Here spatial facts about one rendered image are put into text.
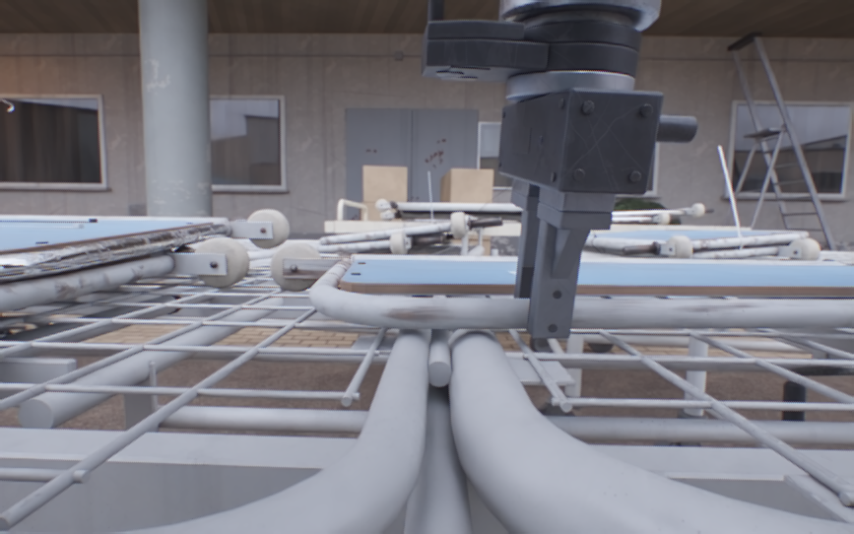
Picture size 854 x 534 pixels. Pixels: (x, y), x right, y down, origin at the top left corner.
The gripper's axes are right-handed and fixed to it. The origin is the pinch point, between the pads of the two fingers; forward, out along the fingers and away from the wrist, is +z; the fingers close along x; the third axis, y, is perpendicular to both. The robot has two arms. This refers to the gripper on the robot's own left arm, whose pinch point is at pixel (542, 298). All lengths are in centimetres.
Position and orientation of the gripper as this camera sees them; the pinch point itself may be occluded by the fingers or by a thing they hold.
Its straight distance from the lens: 31.6
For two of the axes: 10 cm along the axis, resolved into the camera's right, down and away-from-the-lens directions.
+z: -0.4, 9.6, 2.9
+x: -0.9, -2.9, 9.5
